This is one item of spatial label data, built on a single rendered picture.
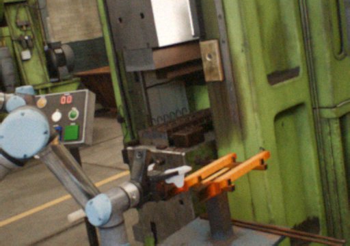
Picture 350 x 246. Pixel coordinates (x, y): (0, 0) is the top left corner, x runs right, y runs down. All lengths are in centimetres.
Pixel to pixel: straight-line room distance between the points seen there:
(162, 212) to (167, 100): 60
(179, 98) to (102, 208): 136
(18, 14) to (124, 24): 506
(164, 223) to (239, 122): 60
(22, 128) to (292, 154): 141
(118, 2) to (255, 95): 75
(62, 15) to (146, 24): 914
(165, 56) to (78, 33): 923
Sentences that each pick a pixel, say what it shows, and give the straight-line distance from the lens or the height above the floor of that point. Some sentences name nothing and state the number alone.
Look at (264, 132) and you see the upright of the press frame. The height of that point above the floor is 95.
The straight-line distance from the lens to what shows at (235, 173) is 164.
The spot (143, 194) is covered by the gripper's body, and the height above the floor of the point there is 98.
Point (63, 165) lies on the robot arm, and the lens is 145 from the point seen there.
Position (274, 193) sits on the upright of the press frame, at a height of 68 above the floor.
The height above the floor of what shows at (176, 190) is 92.
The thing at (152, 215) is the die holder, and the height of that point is 59.
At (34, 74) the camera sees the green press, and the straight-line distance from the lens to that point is 707.
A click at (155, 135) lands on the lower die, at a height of 97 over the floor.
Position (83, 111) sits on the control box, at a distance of 248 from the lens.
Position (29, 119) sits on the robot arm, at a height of 127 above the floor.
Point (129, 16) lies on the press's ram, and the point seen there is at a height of 152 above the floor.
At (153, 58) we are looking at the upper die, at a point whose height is 132.
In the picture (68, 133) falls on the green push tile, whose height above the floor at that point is 101.
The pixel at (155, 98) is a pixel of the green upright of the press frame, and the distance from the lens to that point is 248.
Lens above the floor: 144
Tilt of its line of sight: 10 degrees down
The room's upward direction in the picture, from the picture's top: 10 degrees counter-clockwise
